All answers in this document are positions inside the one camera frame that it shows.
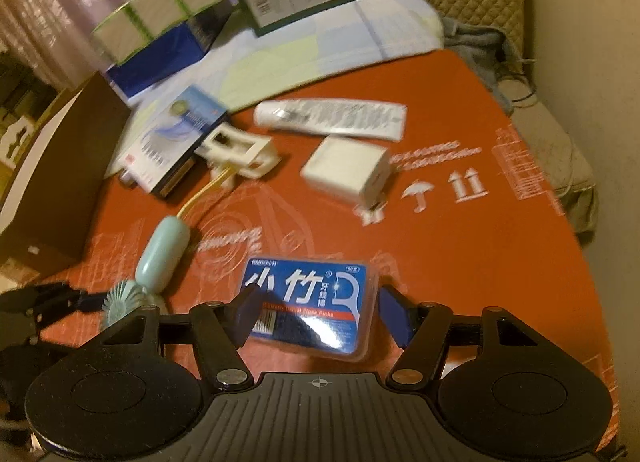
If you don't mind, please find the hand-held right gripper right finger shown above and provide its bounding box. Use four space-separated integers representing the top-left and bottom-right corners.
377 284 551 387

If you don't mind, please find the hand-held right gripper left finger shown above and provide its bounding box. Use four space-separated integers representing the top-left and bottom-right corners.
92 287 263 393

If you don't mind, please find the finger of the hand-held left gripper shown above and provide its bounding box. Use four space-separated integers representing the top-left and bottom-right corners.
0 281 108 315
0 312 76 349

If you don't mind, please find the clear floss pick box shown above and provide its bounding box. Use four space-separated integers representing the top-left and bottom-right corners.
239 257 383 363

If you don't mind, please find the brown storage box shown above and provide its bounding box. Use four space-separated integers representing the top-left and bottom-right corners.
0 71 133 288

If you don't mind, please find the mint handheld fan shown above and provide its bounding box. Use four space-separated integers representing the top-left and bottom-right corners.
97 164 236 330

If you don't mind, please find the blue white medicine box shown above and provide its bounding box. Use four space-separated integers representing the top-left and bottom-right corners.
119 85 231 200

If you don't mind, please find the white charger cube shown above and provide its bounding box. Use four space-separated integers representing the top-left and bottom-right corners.
300 136 392 208

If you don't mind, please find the white carved wooden board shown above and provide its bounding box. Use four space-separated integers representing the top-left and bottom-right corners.
0 112 41 165

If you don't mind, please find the white plastic clip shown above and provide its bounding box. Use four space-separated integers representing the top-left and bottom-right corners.
200 124 281 188

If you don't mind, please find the white squeeze tube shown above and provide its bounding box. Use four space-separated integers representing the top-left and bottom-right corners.
252 97 407 143

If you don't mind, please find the red printed cardboard sheet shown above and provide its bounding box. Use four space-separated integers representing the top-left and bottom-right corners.
20 47 616 443

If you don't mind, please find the beige seat cushion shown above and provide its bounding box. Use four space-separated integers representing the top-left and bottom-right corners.
500 87 601 243

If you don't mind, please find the blue cardboard box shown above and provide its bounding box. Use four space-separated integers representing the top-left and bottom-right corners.
105 4 236 108

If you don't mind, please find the pastel checked cloth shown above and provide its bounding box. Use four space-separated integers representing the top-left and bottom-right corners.
102 0 446 180

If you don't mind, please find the grey cloth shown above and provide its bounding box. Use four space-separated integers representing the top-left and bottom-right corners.
440 16 526 115

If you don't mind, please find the green tissue pack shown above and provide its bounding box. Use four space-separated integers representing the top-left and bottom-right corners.
90 0 236 65

